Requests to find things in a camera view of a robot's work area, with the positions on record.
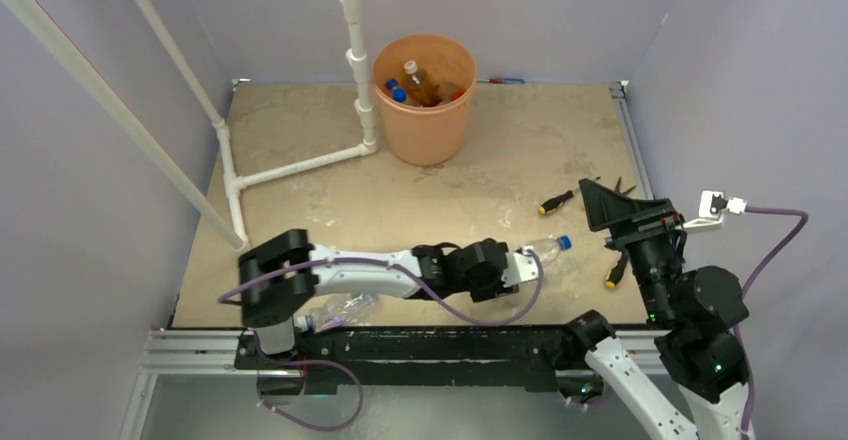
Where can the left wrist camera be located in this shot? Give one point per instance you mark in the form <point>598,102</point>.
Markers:
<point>522,267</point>

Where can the crushed clear bottle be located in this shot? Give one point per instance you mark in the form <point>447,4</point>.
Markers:
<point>339,310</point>

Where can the yellow handled pliers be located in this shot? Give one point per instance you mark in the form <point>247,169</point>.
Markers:
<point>620,189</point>

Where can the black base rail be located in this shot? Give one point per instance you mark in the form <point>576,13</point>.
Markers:
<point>536,358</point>

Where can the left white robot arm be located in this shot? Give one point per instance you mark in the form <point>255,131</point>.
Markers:
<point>279,276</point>

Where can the black yellow screwdriver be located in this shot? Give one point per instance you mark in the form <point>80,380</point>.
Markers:
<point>550,205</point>
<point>616,273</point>

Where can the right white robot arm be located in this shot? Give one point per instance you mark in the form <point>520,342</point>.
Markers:
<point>697,310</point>

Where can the white PVC pipe frame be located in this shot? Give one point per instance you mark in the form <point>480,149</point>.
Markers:
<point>48,32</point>

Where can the small red cap bottle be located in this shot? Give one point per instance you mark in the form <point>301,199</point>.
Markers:
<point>449,91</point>

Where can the yellow tea bottle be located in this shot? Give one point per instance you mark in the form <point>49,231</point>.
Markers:
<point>418,85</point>

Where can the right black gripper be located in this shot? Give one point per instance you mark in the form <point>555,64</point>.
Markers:
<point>603,206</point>

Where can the metal side rail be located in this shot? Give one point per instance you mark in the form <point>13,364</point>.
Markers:
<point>618,95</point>

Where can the orange plastic bin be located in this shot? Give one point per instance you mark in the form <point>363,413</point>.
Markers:
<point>425,136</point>

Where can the small blue label bottle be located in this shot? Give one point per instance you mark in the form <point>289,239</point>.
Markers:
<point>552,254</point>

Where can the blue label water bottle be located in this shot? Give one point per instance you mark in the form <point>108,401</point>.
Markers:
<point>399,95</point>

